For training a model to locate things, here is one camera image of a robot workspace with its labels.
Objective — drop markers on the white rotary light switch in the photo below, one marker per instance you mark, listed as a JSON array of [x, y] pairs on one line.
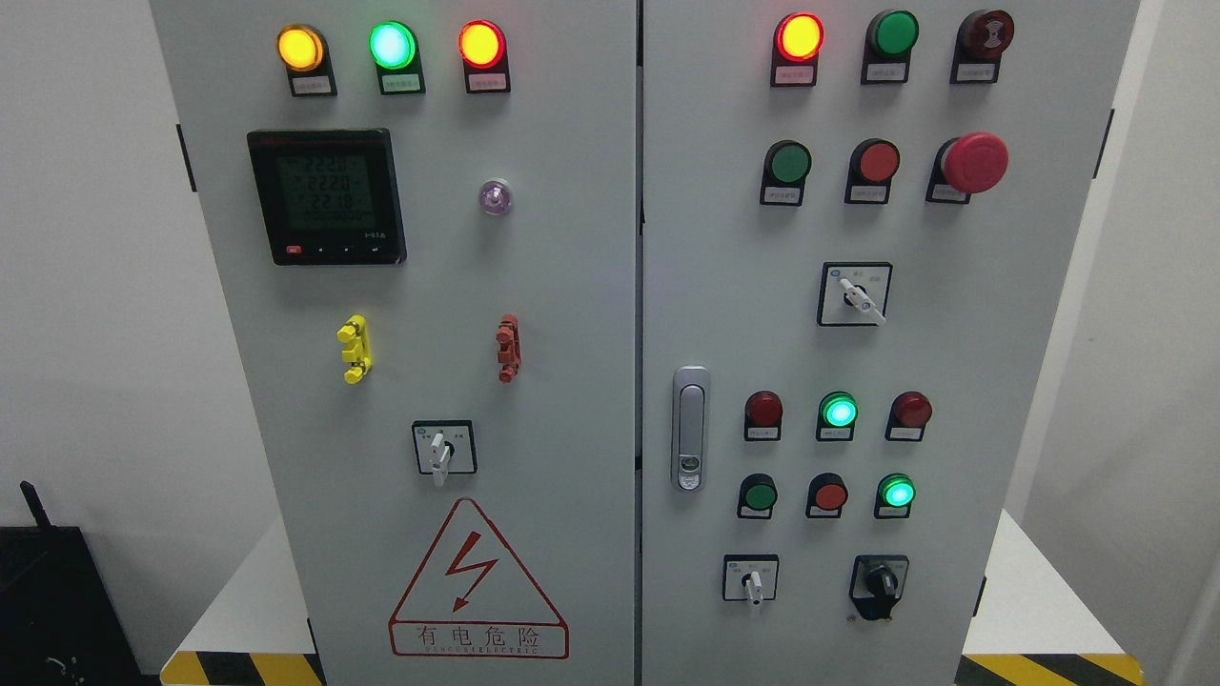
[[444, 448]]

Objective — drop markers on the yellow indicator light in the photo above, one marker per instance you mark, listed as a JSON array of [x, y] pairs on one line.
[[304, 51]]

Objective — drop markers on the dark red indicator left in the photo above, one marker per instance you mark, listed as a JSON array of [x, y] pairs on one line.
[[762, 417]]

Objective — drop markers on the dark red indicator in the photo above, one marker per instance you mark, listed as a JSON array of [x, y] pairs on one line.
[[908, 418], [762, 417]]

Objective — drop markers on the small white lamp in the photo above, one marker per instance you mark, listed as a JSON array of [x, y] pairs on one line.
[[495, 197]]

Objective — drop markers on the green push button lower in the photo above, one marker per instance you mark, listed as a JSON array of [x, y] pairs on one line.
[[757, 496]]

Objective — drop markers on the green push button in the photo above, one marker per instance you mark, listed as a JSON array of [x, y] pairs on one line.
[[785, 168], [757, 496]]

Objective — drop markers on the grey left cabinet door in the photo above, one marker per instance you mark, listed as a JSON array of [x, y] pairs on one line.
[[555, 447]]

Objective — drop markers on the grey cabinet door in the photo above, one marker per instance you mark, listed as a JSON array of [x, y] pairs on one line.
[[734, 287], [555, 447]]

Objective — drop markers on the lit green indicator middle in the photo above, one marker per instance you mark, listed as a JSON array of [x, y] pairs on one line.
[[837, 415]]

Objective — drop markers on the green push button upper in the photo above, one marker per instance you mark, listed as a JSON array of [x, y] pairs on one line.
[[785, 168]]

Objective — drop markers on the red push button lower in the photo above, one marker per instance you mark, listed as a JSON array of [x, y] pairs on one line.
[[826, 496]]

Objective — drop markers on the red push button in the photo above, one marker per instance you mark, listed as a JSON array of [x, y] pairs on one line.
[[871, 167], [826, 496]]

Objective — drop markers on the grey right cabinet door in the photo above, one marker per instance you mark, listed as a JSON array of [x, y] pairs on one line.
[[734, 287]]

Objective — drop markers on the red electric hazard warning sticker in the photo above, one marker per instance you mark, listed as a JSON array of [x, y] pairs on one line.
[[472, 597]]

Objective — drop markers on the dark red indicator right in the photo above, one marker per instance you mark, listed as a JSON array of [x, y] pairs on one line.
[[908, 418]]

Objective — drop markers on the black digital power meter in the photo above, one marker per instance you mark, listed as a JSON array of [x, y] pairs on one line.
[[329, 197]]

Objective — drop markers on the red push button upper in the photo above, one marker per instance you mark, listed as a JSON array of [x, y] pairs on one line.
[[871, 167]]

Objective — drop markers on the lit green button lower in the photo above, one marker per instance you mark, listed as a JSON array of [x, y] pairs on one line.
[[894, 496]]

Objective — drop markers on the red indicator light top left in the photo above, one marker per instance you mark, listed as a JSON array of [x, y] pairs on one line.
[[483, 51]]

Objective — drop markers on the lit red indicator right door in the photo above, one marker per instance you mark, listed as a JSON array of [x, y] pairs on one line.
[[798, 39]]

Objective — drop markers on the green indicator light top left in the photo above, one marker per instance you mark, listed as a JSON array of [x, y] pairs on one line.
[[395, 51]]

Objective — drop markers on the red emergency stop button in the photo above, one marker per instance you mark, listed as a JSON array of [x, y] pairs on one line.
[[966, 165]]

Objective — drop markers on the dark green indicator top right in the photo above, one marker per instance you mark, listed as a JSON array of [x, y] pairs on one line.
[[889, 39]]

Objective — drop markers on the red black buzzer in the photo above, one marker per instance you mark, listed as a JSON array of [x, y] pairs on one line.
[[981, 40]]

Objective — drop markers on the white platform hazard striped edge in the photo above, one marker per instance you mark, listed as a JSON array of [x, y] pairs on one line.
[[1030, 628]]

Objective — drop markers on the black box with antenna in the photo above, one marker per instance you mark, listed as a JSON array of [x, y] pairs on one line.
[[58, 625]]

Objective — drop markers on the silver door lock handle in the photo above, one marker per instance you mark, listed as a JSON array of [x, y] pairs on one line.
[[688, 434]]

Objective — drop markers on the white selector switch upper right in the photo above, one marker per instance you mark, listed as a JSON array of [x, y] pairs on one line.
[[854, 294]]

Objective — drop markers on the white selector switch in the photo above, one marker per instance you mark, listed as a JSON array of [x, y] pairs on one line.
[[854, 294], [752, 579]]

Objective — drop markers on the white selector switch lower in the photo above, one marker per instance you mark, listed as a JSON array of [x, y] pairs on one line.
[[752, 579]]

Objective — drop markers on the black rotary knob switch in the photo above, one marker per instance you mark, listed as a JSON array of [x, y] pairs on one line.
[[877, 584]]

